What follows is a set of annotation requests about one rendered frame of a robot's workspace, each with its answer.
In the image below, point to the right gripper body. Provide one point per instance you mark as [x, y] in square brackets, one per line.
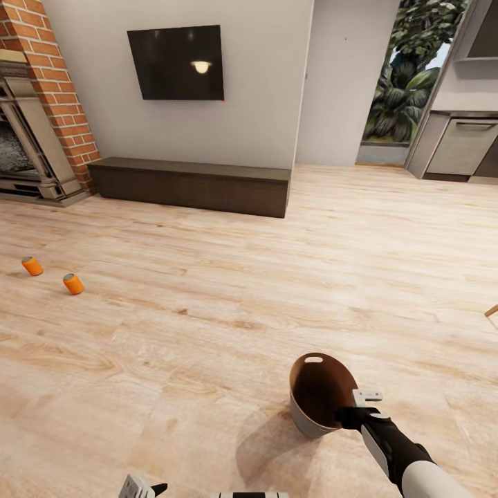
[349, 416]

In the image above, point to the dishwasher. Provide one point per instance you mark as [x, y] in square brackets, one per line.
[462, 147]

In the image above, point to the trash can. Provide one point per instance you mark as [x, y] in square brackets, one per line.
[315, 389]

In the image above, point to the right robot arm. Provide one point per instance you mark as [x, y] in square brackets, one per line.
[407, 464]

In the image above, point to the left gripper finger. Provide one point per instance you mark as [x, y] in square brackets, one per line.
[160, 488]

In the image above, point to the wall mounted tv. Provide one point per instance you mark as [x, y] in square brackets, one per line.
[179, 63]

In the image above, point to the can of soda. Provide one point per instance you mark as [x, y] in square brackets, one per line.
[73, 284]
[32, 266]

